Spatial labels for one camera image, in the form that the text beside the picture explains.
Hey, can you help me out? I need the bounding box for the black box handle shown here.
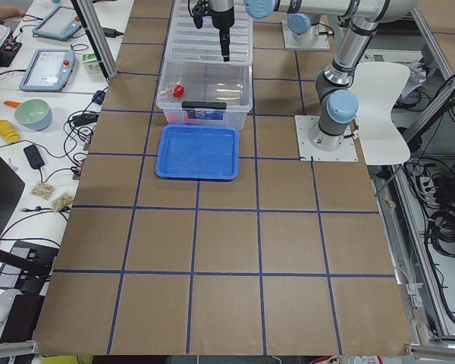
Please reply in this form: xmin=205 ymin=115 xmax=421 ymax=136
xmin=181 ymin=101 xmax=227 ymax=110

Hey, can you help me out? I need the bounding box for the clear plastic box lid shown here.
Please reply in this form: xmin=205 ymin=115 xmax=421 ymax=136
xmin=165 ymin=1 xmax=253 ymax=66

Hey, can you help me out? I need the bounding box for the near teach pendant tablet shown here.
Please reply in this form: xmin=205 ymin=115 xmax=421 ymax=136
xmin=19 ymin=49 xmax=76 ymax=92

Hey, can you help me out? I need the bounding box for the yellow toy stack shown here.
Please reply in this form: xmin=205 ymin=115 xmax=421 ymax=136
xmin=0 ymin=119 xmax=20 ymax=143

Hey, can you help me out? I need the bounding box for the white chair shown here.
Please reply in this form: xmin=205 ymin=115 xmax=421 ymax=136
xmin=350 ymin=61 xmax=410 ymax=165

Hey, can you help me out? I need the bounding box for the aluminium frame post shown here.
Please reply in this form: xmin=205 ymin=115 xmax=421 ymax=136
xmin=71 ymin=0 xmax=118 ymax=80

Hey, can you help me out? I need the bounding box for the clear plastic storage box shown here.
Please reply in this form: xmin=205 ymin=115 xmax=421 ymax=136
xmin=155 ymin=61 xmax=253 ymax=130

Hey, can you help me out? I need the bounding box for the far teach pendant tablet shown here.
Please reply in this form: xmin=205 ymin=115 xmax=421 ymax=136
xmin=32 ymin=6 xmax=82 ymax=41

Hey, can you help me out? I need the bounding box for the teach pendant tablet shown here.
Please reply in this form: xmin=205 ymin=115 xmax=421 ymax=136
xmin=32 ymin=6 xmax=82 ymax=41
xmin=19 ymin=49 xmax=76 ymax=92

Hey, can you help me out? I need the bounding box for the green bowl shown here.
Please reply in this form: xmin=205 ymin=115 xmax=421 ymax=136
xmin=14 ymin=99 xmax=52 ymax=131

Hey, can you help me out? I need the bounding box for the red block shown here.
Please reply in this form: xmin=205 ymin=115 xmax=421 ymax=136
xmin=172 ymin=85 xmax=185 ymax=98

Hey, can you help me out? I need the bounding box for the green white carton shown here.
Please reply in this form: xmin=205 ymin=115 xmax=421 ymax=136
xmin=81 ymin=53 xmax=102 ymax=74

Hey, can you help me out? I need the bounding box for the black power adapter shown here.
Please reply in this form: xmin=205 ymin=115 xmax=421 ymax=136
xmin=24 ymin=145 xmax=45 ymax=170

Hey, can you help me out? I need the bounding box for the blue plastic tray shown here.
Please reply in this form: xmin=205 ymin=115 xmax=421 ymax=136
xmin=155 ymin=124 xmax=239 ymax=180

